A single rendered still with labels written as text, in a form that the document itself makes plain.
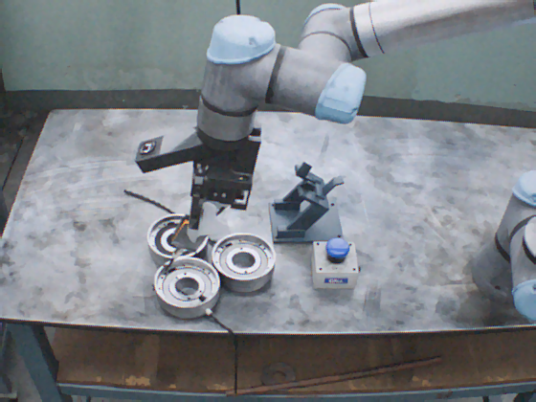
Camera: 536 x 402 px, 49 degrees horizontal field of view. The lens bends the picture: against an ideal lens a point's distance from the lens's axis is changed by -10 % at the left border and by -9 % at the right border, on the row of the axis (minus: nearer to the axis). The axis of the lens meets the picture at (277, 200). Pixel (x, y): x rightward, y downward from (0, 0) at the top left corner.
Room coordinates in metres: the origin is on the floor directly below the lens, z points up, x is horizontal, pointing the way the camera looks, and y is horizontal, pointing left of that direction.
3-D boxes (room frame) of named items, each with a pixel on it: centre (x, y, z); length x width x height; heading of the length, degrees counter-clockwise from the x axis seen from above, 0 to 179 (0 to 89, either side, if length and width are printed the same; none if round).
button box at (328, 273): (0.72, -0.11, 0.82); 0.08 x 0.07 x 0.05; 96
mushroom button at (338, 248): (0.72, -0.10, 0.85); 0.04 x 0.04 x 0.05
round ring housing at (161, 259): (0.74, 0.16, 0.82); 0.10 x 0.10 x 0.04
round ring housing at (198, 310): (0.64, 0.13, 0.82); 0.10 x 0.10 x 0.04
